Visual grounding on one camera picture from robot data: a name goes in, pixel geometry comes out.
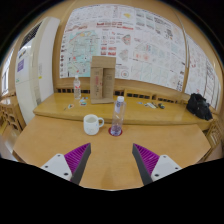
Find white standing air conditioner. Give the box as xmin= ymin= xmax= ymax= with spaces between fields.
xmin=14 ymin=17 xmax=61 ymax=126

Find narrow wall poster sheet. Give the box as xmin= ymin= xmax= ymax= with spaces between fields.
xmin=184 ymin=33 xmax=221 ymax=109

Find clear white-capped water bottle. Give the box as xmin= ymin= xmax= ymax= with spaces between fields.
xmin=110 ymin=95 xmax=127 ymax=137

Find large wall poster sheet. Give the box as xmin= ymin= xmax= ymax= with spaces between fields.
xmin=59 ymin=3 xmax=187 ymax=93

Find clear red-labelled drink bottle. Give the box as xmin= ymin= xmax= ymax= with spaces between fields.
xmin=73 ymin=74 xmax=82 ymax=100

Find brown cardboard box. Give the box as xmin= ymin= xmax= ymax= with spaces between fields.
xmin=89 ymin=55 xmax=117 ymax=105

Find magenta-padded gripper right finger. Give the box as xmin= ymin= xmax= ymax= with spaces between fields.
xmin=132 ymin=143 xmax=183 ymax=186

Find wooden chair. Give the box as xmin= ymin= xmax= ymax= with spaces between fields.
xmin=204 ymin=116 xmax=224 ymax=161
xmin=0 ymin=96 xmax=26 ymax=134

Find white mug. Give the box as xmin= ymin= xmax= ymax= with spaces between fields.
xmin=83 ymin=114 xmax=105 ymax=136

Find black bag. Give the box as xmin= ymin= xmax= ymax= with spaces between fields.
xmin=185 ymin=92 xmax=214 ymax=122

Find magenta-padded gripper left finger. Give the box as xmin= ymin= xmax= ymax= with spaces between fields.
xmin=40 ymin=142 xmax=92 ymax=186

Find small white flat device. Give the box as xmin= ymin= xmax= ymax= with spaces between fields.
xmin=144 ymin=101 xmax=158 ymax=109

